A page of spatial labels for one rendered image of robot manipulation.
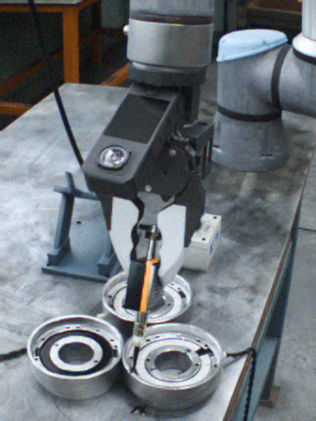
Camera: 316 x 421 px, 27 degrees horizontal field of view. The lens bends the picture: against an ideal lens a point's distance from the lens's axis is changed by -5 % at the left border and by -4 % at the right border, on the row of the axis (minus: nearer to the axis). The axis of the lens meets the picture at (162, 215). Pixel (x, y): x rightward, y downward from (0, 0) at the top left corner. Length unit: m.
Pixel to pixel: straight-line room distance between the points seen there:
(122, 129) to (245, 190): 0.55
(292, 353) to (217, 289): 1.13
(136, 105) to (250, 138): 0.57
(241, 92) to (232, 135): 0.08
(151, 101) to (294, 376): 1.41
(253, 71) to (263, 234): 0.27
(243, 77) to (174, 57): 0.53
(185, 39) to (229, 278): 0.40
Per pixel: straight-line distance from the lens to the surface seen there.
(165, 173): 0.59
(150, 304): 0.63
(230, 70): 1.09
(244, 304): 0.82
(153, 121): 0.55
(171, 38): 0.55
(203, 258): 0.86
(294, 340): 2.00
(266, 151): 1.14
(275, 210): 1.02
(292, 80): 1.05
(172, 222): 0.61
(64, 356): 0.73
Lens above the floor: 1.31
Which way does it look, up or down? 31 degrees down
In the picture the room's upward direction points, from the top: straight up
